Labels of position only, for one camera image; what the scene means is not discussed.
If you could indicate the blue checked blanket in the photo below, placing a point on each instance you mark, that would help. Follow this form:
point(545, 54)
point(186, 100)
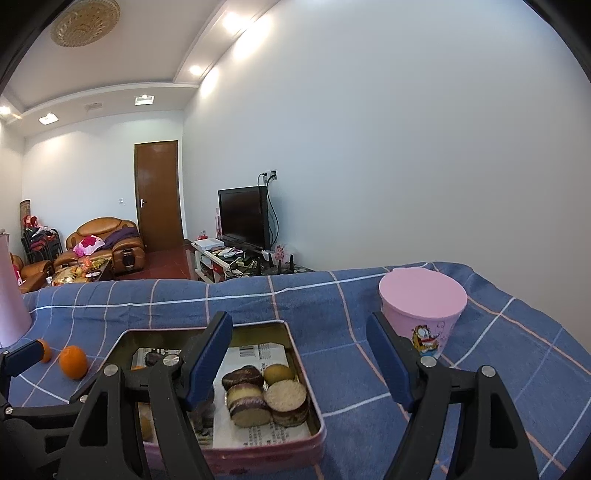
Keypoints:
point(346, 304)

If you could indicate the black television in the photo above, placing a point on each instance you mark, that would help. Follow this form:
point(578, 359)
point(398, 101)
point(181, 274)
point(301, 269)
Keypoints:
point(240, 217)

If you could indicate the green kiwi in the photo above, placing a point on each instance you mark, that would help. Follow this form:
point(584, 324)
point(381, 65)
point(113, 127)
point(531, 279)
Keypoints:
point(278, 373)

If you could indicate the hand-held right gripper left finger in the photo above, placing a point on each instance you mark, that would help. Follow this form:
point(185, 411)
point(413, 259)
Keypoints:
point(207, 362)

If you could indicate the pink flowered pillow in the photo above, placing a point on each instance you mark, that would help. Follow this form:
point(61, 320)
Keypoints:
point(88, 245)

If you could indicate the round ceiling medallion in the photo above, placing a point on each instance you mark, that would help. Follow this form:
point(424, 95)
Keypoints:
point(85, 21)

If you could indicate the brown leather sofa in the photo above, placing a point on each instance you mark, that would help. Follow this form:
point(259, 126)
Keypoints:
point(127, 258)

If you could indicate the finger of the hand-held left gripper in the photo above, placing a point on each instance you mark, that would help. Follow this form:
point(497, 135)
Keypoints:
point(21, 360)
point(41, 410)

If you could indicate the white set-top box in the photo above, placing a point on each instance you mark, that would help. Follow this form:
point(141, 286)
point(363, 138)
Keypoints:
point(207, 244)

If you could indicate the pink electric kettle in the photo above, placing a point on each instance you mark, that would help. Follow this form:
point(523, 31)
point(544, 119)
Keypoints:
point(11, 295)

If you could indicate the square ceiling light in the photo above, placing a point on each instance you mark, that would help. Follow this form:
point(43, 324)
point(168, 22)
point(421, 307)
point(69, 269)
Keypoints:
point(48, 118)
point(144, 99)

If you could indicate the white television stand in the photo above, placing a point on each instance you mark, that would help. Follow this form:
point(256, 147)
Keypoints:
point(207, 265)

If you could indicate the stacked black chairs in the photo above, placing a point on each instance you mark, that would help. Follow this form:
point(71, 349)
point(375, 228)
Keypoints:
point(41, 242)

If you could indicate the pink cartoon cup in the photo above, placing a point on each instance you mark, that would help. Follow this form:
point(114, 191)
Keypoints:
point(422, 304)

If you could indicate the brown leather armchair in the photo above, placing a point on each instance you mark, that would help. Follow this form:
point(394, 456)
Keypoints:
point(34, 272)

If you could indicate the brown wooden door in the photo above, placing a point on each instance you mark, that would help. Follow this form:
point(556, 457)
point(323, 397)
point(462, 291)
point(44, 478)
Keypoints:
point(159, 194)

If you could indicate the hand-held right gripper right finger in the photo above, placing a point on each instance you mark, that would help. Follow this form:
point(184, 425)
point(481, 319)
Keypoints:
point(392, 362)

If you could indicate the purple throw blanket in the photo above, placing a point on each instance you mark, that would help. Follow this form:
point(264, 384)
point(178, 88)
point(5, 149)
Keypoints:
point(122, 237)

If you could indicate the pink tin box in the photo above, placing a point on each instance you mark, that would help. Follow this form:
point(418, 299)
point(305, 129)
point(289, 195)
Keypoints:
point(309, 443)

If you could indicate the wall power socket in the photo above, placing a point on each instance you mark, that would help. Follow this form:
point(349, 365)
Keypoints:
point(269, 175)

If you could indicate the printed paper sheet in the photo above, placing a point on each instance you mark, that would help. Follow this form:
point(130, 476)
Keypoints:
point(251, 355)

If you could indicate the orange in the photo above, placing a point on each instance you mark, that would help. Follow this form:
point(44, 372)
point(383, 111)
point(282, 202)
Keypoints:
point(45, 350)
point(74, 362)

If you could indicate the cluttered coffee table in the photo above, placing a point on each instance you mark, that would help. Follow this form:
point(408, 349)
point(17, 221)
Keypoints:
point(78, 274)

